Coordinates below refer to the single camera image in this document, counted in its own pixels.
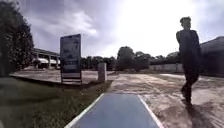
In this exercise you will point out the short concrete post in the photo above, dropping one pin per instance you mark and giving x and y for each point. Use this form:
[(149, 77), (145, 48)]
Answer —
[(102, 72)]

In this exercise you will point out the person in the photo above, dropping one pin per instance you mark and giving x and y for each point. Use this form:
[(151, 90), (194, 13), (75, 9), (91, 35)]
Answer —
[(188, 50)]

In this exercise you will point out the grass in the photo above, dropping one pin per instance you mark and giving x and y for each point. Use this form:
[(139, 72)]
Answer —
[(40, 103)]

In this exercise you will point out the upright sign board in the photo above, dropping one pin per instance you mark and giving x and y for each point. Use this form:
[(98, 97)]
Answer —
[(70, 53)]

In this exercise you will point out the long building with pillars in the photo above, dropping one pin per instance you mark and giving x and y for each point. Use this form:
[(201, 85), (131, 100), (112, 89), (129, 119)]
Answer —
[(46, 55)]

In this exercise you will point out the large dark tree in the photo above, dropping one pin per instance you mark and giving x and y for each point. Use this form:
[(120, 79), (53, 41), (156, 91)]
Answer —
[(15, 40)]

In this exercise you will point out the stained concrete pavement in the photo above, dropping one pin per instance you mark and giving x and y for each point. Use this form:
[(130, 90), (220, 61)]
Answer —
[(150, 87)]

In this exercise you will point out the grey-roofed building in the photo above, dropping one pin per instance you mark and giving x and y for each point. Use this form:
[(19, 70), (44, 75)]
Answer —
[(213, 51)]

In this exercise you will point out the row of dark trees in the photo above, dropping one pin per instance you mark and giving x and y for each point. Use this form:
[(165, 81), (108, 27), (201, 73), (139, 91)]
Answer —
[(126, 59)]

